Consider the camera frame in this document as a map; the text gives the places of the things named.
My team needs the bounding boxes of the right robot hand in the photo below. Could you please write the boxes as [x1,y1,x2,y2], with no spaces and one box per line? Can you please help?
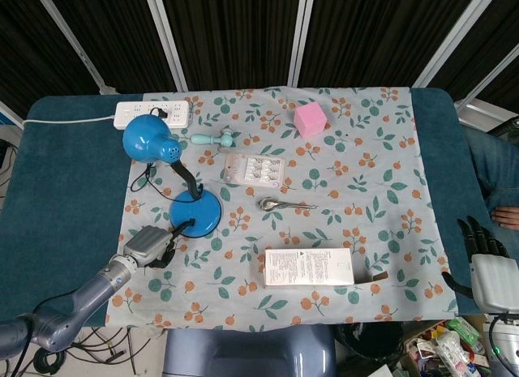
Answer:
[441,215,519,314]

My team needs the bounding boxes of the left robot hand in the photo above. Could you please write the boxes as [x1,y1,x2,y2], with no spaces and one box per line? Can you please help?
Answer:
[122,217,196,269]

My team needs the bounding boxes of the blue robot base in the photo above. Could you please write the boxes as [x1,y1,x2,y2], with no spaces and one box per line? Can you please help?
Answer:
[162,324,337,377]

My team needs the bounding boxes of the blue desk lamp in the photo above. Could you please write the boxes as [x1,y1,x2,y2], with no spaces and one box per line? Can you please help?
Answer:
[122,114,223,238]

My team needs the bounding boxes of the green packet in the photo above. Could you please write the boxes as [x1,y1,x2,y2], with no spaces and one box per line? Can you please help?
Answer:
[446,316,483,347]

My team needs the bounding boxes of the teal table cover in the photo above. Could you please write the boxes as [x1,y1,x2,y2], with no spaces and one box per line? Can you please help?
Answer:
[0,88,500,328]

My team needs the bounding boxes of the person in jeans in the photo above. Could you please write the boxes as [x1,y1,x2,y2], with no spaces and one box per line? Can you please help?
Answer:
[461,126,519,231]

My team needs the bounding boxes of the teal toy hammer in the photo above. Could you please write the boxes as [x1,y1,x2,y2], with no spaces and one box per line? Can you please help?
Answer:
[190,126,234,148]

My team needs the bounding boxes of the white power strip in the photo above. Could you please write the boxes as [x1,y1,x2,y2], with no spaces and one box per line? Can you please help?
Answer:
[114,101,192,131]

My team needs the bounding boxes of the clear blister pack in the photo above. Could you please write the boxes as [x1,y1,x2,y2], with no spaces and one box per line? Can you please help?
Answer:
[224,152,286,188]

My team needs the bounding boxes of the black trash bin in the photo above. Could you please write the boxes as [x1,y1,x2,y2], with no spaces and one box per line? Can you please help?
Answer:
[335,322,406,377]

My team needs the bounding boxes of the floral tablecloth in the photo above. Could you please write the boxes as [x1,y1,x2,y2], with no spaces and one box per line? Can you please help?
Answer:
[105,85,461,328]

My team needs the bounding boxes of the metal spoon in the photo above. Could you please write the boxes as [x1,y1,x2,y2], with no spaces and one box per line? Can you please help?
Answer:
[256,196,319,212]

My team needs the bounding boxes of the white cardboard box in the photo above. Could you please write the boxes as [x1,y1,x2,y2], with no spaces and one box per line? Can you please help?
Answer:
[264,247,355,289]

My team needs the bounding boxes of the pink cube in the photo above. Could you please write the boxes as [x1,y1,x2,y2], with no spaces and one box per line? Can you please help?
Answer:
[293,103,328,139]

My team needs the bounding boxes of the black cable with plug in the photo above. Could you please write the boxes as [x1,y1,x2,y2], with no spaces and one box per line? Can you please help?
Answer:
[129,162,176,198]

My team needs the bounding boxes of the black floor cables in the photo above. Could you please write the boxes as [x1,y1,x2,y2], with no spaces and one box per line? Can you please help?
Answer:
[24,326,163,377]

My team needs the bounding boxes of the white power strip cable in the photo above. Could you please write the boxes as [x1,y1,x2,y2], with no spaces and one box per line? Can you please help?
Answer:
[23,114,116,129]

